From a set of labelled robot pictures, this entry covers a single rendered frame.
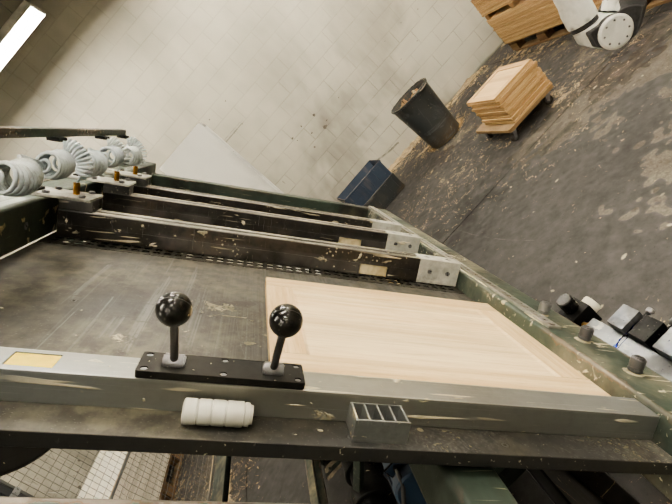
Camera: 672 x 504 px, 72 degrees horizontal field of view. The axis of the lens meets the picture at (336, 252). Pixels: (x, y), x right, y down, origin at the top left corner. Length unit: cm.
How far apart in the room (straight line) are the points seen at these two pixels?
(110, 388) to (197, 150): 416
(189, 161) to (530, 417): 426
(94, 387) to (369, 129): 580
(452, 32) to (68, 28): 455
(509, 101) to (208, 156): 272
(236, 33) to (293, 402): 575
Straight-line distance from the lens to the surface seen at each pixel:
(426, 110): 526
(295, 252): 126
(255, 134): 605
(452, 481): 66
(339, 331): 85
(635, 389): 90
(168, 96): 615
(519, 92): 414
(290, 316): 51
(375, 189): 522
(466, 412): 68
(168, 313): 51
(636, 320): 119
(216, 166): 468
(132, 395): 61
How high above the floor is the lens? 159
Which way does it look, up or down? 17 degrees down
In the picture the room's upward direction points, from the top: 49 degrees counter-clockwise
